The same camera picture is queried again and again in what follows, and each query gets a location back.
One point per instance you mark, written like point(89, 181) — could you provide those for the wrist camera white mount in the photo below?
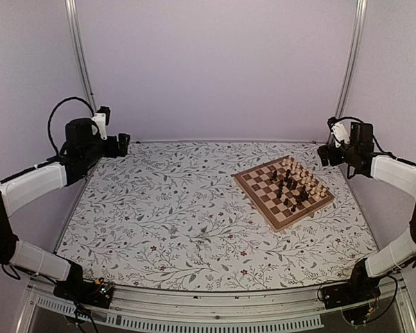
point(101, 119)
point(338, 132)

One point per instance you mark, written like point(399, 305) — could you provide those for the aluminium frame post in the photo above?
point(355, 44)
point(78, 49)

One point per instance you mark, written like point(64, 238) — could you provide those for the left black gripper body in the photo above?
point(113, 150)

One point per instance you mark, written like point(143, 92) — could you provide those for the wooden chess board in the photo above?
point(284, 191)

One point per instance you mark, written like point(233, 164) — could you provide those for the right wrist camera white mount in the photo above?
point(338, 132)

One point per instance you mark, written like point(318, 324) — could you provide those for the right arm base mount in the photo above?
point(359, 288)

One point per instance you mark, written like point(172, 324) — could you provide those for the floral patterned table mat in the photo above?
point(170, 216)

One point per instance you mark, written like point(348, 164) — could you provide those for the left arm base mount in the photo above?
point(97, 293)

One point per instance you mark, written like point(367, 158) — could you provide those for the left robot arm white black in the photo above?
point(86, 142)

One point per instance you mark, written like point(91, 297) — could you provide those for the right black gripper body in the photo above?
point(335, 160)

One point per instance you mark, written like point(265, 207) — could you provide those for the left aluminium frame post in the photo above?
point(78, 49)

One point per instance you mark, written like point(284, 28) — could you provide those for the front aluminium rail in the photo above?
point(308, 309)

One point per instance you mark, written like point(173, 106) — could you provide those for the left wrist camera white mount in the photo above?
point(101, 119)

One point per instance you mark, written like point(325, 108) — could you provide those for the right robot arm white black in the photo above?
point(355, 146)

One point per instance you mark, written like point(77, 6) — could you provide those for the right aluminium frame post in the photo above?
point(355, 44)

